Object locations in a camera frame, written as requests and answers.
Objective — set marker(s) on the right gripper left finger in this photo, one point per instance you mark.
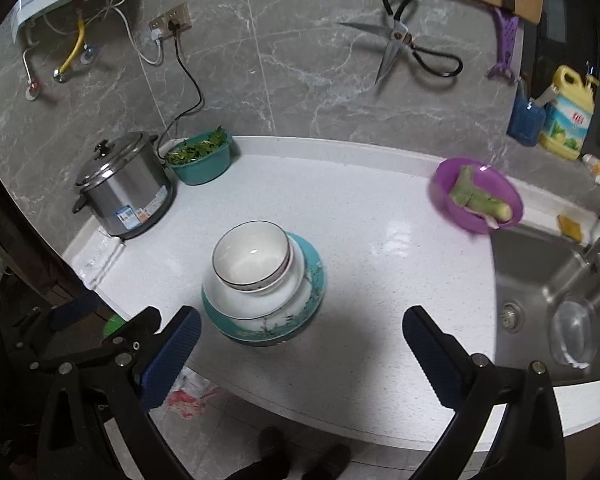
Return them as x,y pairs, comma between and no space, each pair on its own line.
166,354

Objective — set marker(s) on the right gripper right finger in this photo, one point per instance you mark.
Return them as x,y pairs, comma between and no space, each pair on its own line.
436,354

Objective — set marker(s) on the teal floral plate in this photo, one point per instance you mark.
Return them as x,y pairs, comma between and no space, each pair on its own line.
265,333
305,281

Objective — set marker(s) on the floral patterned small bowl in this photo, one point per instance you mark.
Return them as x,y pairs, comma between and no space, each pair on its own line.
252,254

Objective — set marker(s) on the kitchen scissors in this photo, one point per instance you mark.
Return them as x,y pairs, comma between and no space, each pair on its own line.
399,38

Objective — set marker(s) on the clear glass bowl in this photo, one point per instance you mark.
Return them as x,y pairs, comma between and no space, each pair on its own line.
572,333

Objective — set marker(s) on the stainless steel sink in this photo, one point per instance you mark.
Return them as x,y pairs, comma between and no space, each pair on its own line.
534,272

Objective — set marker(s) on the white spoon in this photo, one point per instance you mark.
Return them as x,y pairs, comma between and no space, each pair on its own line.
491,222

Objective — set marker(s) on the purple plastic bowl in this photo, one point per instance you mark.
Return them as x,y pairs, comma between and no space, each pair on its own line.
485,177

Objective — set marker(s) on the steel rice cooker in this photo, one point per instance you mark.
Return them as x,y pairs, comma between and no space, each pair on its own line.
124,185

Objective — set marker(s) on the peeled green stem vegetable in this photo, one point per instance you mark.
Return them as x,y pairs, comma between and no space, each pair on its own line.
466,195

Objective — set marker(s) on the yellow sponge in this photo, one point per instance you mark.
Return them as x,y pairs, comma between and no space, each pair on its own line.
570,228

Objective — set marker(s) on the green colander basket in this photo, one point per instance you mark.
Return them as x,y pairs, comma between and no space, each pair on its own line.
206,169

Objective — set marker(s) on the blue utensil cup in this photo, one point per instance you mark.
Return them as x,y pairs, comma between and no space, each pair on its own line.
527,118

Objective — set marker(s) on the yellow detergent bottle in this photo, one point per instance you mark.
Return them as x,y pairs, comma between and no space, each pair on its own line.
568,113

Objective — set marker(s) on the purple hanging tool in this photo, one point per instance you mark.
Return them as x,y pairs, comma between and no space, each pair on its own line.
506,26

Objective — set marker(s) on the wall power socket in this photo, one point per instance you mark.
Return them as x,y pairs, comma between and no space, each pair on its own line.
177,18

